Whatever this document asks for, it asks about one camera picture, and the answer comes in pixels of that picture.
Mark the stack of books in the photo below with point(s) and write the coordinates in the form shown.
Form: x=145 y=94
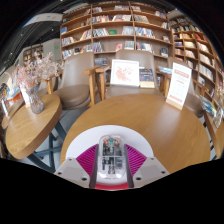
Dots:
x=208 y=106

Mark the white sign on wooden stand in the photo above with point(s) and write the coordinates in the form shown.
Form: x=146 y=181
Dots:
x=179 y=85

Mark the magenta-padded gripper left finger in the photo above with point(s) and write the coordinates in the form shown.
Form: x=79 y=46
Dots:
x=75 y=168

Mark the dark upright book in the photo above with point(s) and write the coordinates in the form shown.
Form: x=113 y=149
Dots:
x=146 y=77

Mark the curved wooden bookshelf unit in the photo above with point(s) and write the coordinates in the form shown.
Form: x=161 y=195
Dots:
x=200 y=53

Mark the large wooden bookshelf unit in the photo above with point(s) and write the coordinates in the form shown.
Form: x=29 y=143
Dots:
x=113 y=30

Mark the transparent computer mouse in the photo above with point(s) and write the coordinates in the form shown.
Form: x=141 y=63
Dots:
x=111 y=156

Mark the small distant bookshelf unit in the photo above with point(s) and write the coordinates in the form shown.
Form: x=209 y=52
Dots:
x=33 y=53

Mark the orange book display stand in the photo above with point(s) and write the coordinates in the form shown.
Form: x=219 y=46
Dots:
x=10 y=93

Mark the small white sign card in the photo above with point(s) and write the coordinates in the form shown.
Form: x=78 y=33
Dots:
x=23 y=93

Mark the wooden side table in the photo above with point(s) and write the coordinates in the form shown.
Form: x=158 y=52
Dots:
x=216 y=140
x=30 y=126

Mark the white framed red picture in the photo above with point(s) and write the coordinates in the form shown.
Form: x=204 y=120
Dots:
x=125 y=73

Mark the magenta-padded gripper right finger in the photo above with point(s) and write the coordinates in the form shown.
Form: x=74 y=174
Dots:
x=146 y=168

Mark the white mouse pad red rest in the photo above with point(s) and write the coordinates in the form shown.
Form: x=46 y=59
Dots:
x=83 y=140

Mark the light blue book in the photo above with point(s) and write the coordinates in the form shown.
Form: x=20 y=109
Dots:
x=165 y=70

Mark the white hanging ceiling panel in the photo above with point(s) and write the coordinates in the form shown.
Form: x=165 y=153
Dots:
x=43 y=19

